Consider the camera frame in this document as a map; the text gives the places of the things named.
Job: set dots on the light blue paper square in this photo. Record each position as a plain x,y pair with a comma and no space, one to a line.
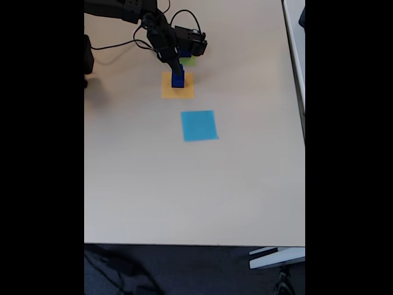
199,126

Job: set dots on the orange paper square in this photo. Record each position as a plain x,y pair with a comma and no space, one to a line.
167,92

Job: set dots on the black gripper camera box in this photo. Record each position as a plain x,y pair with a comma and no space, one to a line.
192,41

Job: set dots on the green paper square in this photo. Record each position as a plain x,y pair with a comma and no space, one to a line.
191,61

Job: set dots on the white side desk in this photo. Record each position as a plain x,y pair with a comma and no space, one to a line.
296,46

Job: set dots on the dark blue object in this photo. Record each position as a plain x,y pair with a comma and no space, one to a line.
302,17

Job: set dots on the white table foot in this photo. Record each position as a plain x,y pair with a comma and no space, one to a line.
276,258

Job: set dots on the large blue cube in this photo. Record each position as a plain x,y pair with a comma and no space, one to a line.
177,82

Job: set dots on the small blue cube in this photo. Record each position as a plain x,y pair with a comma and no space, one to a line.
182,73

